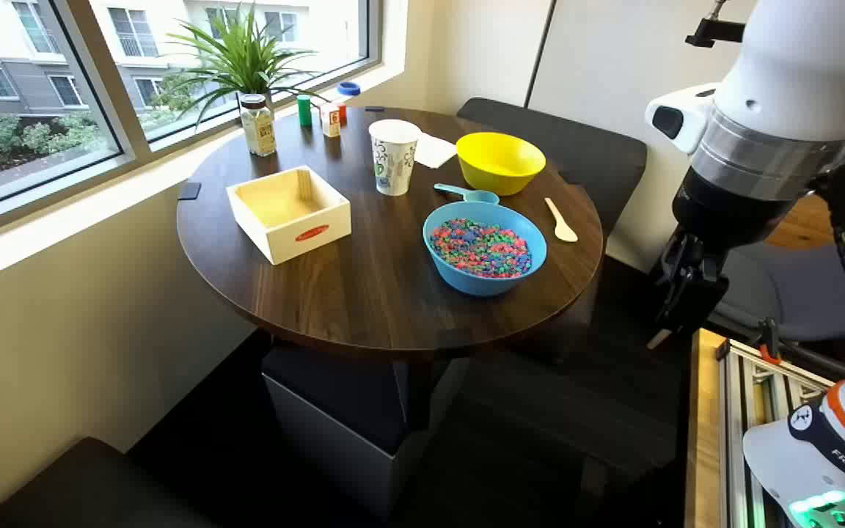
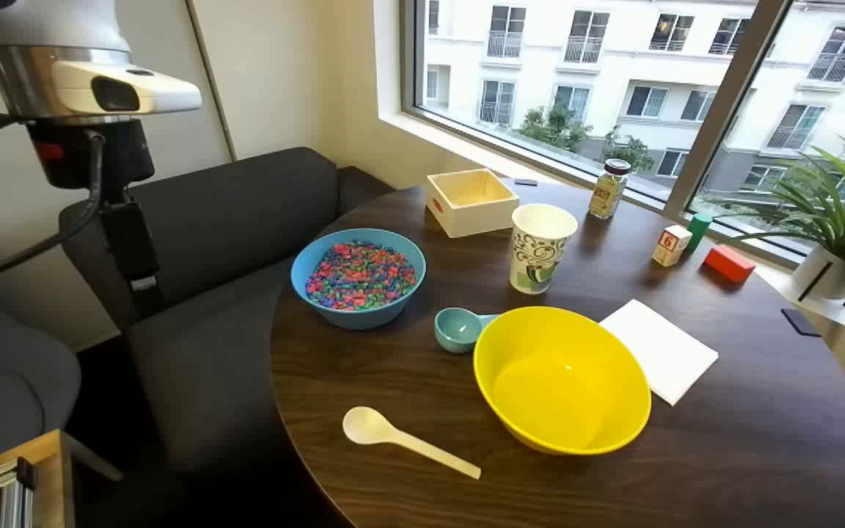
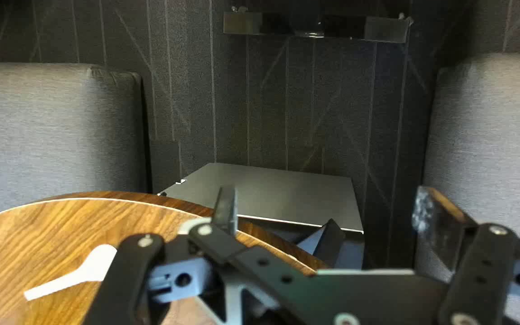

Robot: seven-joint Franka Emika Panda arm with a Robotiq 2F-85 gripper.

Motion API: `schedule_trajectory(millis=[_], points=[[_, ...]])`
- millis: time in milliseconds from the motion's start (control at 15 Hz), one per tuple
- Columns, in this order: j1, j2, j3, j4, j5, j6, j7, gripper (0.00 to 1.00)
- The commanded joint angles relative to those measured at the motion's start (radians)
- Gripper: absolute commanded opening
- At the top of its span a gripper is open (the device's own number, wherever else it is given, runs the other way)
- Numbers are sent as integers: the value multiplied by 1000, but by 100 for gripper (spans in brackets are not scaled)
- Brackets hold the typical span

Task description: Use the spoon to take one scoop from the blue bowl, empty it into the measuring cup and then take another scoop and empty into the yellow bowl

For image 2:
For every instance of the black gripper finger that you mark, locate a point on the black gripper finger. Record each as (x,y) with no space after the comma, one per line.
(148,298)

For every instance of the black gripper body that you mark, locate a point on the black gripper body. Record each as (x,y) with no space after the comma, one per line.
(124,236)

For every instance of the white plastic spoon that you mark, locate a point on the white plastic spoon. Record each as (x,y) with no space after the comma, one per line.
(369,427)

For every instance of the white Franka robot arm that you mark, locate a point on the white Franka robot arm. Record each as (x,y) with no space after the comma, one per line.
(51,59)

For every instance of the blue plastic bowl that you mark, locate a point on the blue plastic bowl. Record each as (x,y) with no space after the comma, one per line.
(346,313)

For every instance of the teal measuring cup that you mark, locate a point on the teal measuring cup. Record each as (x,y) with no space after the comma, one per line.
(456,329)

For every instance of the printed paper cup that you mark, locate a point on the printed paper cup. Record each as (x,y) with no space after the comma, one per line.
(541,254)

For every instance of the yellow plastic bowl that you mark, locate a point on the yellow plastic bowl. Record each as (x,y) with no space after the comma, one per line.
(558,382)

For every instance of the dark grey sofa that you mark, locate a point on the dark grey sofa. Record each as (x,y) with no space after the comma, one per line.
(228,216)

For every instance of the grey office chair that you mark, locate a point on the grey office chair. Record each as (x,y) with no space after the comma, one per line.
(2,382)

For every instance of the light wooden board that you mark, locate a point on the light wooden board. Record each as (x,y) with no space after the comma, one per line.
(45,471)

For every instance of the colourful beads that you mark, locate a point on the colourful beads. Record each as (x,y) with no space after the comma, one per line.
(360,273)

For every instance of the light wooden box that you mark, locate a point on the light wooden box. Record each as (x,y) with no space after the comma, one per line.
(462,222)

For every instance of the white paper napkin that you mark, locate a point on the white paper napkin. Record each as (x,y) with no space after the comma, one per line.
(663,352)

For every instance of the red block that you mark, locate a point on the red block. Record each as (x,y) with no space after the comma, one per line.
(730,266)

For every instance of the green potted plant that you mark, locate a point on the green potted plant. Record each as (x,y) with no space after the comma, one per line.
(834,206)

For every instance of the grey window frame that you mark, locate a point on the grey window frame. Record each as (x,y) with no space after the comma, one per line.
(727,97)

